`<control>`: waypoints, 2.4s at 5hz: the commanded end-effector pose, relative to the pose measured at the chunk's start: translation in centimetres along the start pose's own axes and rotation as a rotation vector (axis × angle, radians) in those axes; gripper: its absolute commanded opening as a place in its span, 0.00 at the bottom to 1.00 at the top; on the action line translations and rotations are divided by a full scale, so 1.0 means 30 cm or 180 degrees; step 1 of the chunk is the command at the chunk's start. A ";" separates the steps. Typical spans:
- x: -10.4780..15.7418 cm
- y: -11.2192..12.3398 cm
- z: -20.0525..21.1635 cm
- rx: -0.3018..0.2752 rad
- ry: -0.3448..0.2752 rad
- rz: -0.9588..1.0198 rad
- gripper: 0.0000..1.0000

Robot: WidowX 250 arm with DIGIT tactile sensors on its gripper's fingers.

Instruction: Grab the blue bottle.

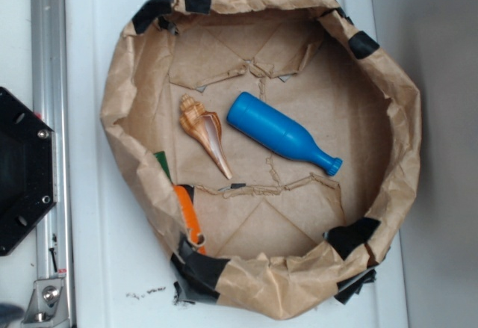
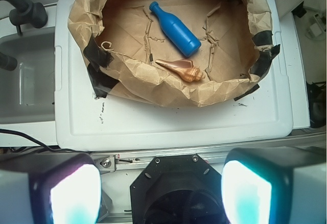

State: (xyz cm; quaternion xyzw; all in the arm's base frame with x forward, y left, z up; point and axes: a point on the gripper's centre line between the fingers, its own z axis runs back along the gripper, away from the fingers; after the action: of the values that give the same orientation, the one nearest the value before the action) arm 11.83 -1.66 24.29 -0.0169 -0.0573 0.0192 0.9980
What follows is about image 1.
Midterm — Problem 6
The blue plastic bottle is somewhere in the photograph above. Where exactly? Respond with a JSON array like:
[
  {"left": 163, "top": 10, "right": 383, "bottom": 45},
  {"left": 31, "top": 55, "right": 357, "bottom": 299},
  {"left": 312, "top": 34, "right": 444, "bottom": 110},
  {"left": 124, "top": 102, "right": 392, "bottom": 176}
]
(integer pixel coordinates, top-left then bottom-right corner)
[{"left": 226, "top": 92, "right": 342, "bottom": 176}]

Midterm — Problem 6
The white tray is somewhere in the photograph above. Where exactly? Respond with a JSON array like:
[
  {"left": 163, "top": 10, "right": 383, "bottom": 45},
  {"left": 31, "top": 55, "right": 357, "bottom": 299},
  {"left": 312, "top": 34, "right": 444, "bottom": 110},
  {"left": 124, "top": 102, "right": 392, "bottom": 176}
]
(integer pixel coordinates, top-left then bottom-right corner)
[{"left": 65, "top": 0, "right": 408, "bottom": 327}]

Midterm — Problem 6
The metal corner bracket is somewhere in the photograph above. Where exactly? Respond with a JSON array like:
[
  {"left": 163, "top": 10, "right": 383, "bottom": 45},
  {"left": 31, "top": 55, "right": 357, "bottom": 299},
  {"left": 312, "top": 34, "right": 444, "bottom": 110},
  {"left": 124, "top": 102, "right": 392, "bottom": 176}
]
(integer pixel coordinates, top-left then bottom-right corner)
[{"left": 21, "top": 278, "right": 71, "bottom": 328}]

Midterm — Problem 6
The brown paper-lined bin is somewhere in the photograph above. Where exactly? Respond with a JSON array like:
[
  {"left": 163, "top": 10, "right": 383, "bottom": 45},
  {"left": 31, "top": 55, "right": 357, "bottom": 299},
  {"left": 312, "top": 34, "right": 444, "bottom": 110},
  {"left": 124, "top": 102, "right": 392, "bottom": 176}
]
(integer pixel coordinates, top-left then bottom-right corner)
[{"left": 100, "top": 0, "right": 422, "bottom": 320}]

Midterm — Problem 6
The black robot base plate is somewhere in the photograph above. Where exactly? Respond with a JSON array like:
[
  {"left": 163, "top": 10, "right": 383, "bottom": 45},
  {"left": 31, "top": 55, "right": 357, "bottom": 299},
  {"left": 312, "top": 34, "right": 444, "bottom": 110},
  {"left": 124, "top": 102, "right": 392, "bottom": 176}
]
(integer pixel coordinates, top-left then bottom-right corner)
[{"left": 1, "top": 87, "right": 55, "bottom": 256}]

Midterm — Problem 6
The aluminium extrusion rail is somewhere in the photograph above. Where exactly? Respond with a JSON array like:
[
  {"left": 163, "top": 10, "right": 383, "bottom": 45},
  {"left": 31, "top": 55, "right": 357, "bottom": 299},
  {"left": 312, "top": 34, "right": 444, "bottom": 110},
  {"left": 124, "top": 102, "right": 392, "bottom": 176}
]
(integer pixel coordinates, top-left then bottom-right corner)
[{"left": 31, "top": 0, "right": 76, "bottom": 327}]

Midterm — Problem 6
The tan conch seashell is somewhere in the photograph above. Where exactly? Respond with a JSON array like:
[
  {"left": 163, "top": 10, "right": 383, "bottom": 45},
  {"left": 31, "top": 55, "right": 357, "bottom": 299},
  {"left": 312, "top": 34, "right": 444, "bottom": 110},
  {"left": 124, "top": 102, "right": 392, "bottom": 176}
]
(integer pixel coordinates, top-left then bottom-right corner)
[{"left": 179, "top": 94, "right": 232, "bottom": 179}]

